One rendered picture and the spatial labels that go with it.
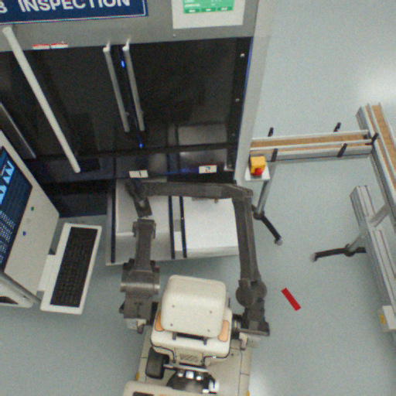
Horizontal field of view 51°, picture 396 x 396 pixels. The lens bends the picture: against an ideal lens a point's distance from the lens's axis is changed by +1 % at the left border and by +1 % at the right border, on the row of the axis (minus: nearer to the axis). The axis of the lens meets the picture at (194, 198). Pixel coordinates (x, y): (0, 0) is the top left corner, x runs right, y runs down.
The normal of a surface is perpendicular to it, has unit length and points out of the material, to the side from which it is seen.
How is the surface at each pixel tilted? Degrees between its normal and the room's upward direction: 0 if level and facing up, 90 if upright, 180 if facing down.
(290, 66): 0
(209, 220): 0
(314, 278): 0
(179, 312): 48
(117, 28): 90
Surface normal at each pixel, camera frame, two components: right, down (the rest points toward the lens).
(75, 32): 0.07, 0.88
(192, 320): -0.12, 0.33
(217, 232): -0.01, -0.47
